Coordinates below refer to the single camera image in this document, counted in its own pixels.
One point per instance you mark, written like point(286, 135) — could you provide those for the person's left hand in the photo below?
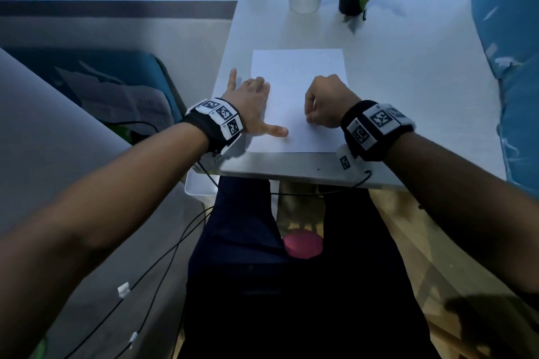
point(252, 104)

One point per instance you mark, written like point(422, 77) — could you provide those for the person's right hand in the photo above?
point(332, 100)

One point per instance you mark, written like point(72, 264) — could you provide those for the white paper sheet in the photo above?
point(290, 77)

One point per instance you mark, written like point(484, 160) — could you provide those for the person's right forearm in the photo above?
point(471, 203)

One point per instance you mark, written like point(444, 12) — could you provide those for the grey printed paper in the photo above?
point(113, 98)

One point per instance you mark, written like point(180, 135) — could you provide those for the person's dark trousers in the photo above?
point(244, 287)

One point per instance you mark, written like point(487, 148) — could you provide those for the teal chair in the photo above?
point(139, 68)

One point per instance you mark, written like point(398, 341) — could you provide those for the pink slipper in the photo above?
point(303, 244)

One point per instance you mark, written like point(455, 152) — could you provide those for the blue patterned cushion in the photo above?
point(513, 77)

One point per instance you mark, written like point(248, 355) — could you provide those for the black left wrist camera band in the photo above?
point(210, 125)

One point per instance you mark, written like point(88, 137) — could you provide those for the black wrist camera band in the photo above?
point(370, 135)
point(210, 125)

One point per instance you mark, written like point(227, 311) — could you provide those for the black right wrist camera band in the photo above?
point(370, 135)

